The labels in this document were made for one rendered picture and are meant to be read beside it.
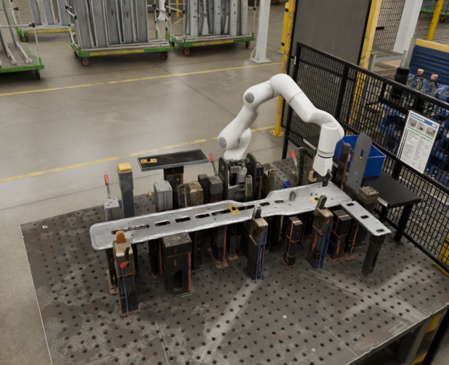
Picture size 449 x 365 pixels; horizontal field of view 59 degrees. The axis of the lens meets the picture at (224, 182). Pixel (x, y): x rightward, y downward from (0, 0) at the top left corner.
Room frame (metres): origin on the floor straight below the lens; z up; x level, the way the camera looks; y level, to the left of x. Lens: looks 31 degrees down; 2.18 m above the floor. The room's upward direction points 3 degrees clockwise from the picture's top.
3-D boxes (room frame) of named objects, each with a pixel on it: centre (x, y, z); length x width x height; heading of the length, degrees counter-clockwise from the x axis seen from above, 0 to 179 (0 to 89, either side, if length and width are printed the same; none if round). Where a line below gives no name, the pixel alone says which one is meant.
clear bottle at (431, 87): (2.13, -1.08, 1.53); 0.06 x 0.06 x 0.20
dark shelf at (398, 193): (2.23, -0.81, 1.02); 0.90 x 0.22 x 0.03; 23
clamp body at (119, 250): (1.30, 0.41, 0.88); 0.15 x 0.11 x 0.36; 23
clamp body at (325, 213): (1.66, -0.51, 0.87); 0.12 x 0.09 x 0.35; 23
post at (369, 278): (1.59, -0.77, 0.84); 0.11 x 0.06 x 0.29; 23
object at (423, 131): (2.00, -1.03, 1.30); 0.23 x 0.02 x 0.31; 23
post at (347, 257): (1.75, -0.70, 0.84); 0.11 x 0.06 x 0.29; 23
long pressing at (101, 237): (1.68, -0.04, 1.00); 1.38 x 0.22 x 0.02; 113
